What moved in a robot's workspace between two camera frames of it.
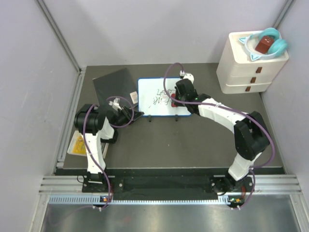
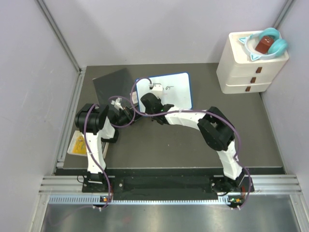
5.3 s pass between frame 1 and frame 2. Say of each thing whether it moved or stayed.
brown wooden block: stayed
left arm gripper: stayed
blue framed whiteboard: stayed
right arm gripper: moved
